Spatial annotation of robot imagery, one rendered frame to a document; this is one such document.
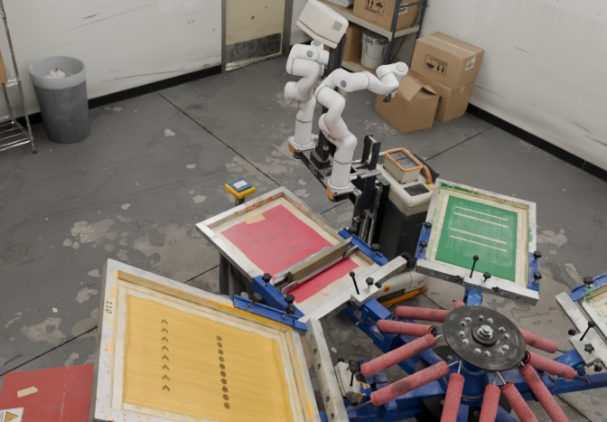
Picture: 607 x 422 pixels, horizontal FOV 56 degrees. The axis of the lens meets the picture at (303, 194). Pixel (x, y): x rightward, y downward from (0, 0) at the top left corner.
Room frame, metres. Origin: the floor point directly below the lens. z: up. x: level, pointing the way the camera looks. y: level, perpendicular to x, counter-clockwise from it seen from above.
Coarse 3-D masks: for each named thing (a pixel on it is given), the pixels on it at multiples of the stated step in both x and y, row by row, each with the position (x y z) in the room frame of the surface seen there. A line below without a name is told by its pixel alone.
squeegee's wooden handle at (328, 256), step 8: (336, 248) 2.09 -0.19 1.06; (344, 248) 2.12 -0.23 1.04; (320, 256) 2.01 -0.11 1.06; (328, 256) 2.04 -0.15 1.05; (336, 256) 2.08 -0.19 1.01; (304, 264) 1.95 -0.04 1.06; (312, 264) 1.96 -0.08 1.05; (320, 264) 2.00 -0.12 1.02; (288, 272) 1.89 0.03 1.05; (296, 272) 1.89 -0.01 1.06; (304, 272) 1.93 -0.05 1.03; (312, 272) 1.96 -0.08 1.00; (288, 280) 1.89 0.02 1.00
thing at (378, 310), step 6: (372, 300) 1.79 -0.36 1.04; (360, 306) 1.77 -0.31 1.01; (366, 306) 1.75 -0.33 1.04; (372, 306) 1.75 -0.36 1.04; (378, 306) 1.75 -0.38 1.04; (372, 312) 1.72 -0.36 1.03; (378, 312) 1.72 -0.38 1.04; (384, 312) 1.73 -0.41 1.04; (372, 318) 1.72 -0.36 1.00; (378, 318) 1.70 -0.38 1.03; (384, 318) 1.69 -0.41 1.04
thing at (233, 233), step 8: (240, 224) 2.30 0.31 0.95; (248, 224) 2.31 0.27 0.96; (256, 224) 2.32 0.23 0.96; (224, 232) 2.22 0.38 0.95; (232, 232) 2.23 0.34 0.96; (240, 232) 2.24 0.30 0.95; (248, 232) 2.25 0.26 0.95; (232, 240) 2.17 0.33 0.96; (240, 240) 2.18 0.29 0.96; (240, 248) 2.12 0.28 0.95; (248, 248) 2.13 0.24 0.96; (248, 256) 2.07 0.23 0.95; (256, 256) 2.08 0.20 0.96; (296, 256) 2.11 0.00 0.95; (256, 264) 2.02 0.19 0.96; (264, 264) 2.03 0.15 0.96; (280, 264) 2.04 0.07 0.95; (288, 264) 2.05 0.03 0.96; (272, 272) 1.98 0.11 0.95; (312, 280) 1.95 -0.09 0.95; (320, 280) 1.96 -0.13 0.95; (296, 288) 1.89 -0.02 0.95; (304, 288) 1.89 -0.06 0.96; (312, 288) 1.90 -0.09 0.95; (320, 288) 1.91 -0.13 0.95; (296, 296) 1.84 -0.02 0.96; (304, 296) 1.84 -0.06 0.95
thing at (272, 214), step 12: (264, 216) 2.39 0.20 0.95; (276, 216) 2.40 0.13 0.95; (288, 216) 2.41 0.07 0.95; (300, 228) 2.33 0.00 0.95; (312, 228) 2.34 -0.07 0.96; (324, 240) 2.25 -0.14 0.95; (300, 252) 2.14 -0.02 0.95; (312, 252) 2.15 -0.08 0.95; (336, 264) 2.08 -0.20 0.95; (348, 264) 2.09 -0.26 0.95; (324, 276) 1.99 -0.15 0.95; (336, 276) 2.00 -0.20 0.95
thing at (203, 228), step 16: (272, 192) 2.56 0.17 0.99; (288, 192) 2.58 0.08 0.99; (240, 208) 2.39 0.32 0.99; (304, 208) 2.46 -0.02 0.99; (208, 224) 2.23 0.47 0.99; (320, 224) 2.37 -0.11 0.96; (208, 240) 2.14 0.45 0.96; (224, 256) 2.05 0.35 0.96; (240, 272) 1.96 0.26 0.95; (256, 272) 1.93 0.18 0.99; (368, 272) 2.01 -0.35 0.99; (336, 288) 1.88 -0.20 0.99; (320, 304) 1.78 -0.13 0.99
